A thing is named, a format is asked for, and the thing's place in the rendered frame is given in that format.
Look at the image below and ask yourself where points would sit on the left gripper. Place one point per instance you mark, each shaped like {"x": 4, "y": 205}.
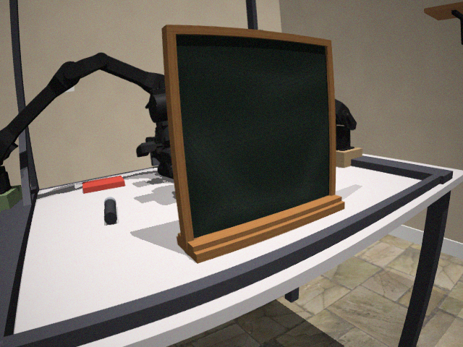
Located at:
{"x": 166, "y": 154}

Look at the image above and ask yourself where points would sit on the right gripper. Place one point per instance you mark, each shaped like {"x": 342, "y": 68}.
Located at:
{"x": 145, "y": 148}

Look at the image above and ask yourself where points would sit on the dark green chalkboard with wooden frame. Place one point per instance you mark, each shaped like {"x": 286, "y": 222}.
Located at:
{"x": 252, "y": 131}

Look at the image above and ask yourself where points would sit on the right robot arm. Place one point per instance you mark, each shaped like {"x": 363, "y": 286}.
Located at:
{"x": 66, "y": 77}

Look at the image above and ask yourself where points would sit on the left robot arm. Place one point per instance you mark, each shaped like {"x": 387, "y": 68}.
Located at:
{"x": 158, "y": 113}

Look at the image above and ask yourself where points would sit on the red flat rectangular block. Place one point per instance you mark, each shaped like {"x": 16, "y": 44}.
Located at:
{"x": 102, "y": 184}

